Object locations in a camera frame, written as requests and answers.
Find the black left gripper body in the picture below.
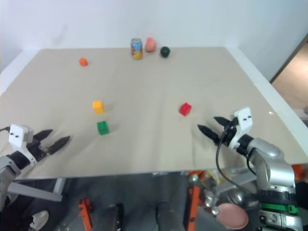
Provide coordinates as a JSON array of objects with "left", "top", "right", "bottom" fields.
[{"left": 26, "top": 135, "right": 51, "bottom": 162}]

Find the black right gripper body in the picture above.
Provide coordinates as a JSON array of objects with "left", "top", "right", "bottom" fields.
[{"left": 218, "top": 119, "right": 240, "bottom": 147}]

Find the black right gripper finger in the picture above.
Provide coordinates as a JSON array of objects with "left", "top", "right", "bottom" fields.
[
  {"left": 214, "top": 116, "right": 232, "bottom": 127},
  {"left": 197, "top": 124, "right": 220, "bottom": 145}
]

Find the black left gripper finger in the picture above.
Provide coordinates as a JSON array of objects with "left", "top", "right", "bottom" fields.
[
  {"left": 33, "top": 129, "right": 53, "bottom": 140},
  {"left": 48, "top": 136, "right": 71, "bottom": 155}
]

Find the red cube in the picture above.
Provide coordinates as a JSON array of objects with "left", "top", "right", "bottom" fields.
[{"left": 179, "top": 103, "right": 193, "bottom": 117}]

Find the green cube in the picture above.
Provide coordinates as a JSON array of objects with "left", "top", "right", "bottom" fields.
[{"left": 96, "top": 120, "right": 111, "bottom": 136}]

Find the yellow cube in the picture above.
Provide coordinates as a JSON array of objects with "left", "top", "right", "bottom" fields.
[{"left": 92, "top": 100, "right": 105, "bottom": 115}]

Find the silver metal bowl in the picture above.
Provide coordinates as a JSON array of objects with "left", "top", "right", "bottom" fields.
[{"left": 226, "top": 187, "right": 259, "bottom": 210}]

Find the beige table mat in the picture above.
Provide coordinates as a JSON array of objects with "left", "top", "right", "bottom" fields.
[{"left": 0, "top": 47, "right": 308, "bottom": 180}]

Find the white shoe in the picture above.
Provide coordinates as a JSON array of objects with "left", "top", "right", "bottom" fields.
[{"left": 30, "top": 210, "right": 50, "bottom": 231}]

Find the orange metal stand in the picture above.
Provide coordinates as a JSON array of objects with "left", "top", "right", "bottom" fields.
[
  {"left": 77, "top": 197, "right": 94, "bottom": 231},
  {"left": 188, "top": 185, "right": 201, "bottom": 231}
]

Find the pink plate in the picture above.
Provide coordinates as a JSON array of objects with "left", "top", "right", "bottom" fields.
[{"left": 216, "top": 203, "right": 249, "bottom": 230}]

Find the pink peach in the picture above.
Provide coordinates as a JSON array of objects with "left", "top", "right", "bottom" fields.
[{"left": 145, "top": 37, "right": 157, "bottom": 53}]

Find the colourful drink can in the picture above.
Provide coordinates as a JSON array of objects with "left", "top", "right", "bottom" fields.
[{"left": 130, "top": 38, "right": 144, "bottom": 60}]

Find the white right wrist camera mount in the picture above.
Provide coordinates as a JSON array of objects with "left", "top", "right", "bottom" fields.
[{"left": 228, "top": 107, "right": 254, "bottom": 149}]

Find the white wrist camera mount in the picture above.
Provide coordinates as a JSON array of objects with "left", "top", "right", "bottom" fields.
[
  {"left": 228, "top": 107, "right": 254, "bottom": 149},
  {"left": 8, "top": 124, "right": 37, "bottom": 164}
]

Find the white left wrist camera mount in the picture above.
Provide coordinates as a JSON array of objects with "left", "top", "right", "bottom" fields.
[{"left": 8, "top": 124, "right": 37, "bottom": 164}]

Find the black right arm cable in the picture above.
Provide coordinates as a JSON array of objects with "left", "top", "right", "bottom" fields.
[{"left": 216, "top": 125, "right": 262, "bottom": 202}]

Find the grey table frame bar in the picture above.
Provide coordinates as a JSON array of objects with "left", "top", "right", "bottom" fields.
[{"left": 7, "top": 181, "right": 63, "bottom": 202}]

